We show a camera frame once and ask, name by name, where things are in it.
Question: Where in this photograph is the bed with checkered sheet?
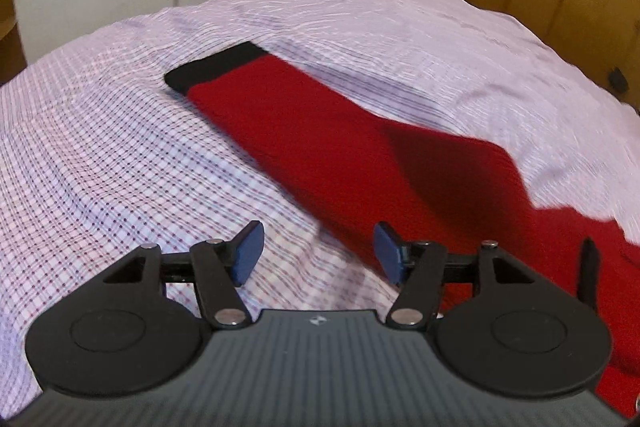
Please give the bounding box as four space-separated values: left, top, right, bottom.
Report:
0 0 640 427

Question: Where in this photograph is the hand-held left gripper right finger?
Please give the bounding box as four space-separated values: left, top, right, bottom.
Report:
374 222 541 329

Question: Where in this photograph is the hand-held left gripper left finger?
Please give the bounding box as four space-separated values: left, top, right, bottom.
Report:
102 220 265 330

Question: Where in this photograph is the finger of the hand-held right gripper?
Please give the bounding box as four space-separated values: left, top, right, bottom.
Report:
577 238 600 309

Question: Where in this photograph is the red garment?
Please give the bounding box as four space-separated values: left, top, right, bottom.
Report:
164 41 640 400

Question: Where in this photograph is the wooden side furniture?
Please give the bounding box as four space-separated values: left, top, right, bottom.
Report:
0 0 27 84

